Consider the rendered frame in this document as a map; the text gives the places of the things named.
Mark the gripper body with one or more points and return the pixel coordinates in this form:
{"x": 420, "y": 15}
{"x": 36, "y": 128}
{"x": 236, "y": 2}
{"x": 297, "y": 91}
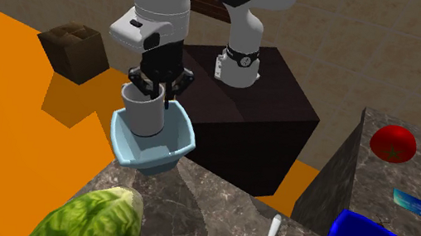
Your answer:
{"x": 165, "y": 60}

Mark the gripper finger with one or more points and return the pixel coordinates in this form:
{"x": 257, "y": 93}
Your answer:
{"x": 185, "y": 78}
{"x": 140, "y": 78}

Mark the white cup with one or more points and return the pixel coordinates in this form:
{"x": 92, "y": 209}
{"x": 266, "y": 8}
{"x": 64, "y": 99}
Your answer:
{"x": 144, "y": 117}

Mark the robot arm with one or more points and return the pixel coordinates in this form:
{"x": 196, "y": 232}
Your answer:
{"x": 162, "y": 1}

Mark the light blue bowl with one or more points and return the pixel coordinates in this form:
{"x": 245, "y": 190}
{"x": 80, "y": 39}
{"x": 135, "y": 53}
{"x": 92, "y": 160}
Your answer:
{"x": 168, "y": 144}

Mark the brown cardboard box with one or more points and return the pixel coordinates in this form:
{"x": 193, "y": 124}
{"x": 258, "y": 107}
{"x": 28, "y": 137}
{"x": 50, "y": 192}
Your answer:
{"x": 74, "y": 51}

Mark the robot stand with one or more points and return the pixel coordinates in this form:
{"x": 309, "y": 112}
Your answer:
{"x": 260, "y": 112}

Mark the green lettuce head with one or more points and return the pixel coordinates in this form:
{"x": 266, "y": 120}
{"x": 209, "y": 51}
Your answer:
{"x": 95, "y": 220}

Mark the red tomato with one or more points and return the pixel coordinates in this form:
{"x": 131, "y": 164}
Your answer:
{"x": 392, "y": 142}

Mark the blue card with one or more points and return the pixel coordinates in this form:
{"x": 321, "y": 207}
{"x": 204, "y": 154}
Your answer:
{"x": 410, "y": 202}

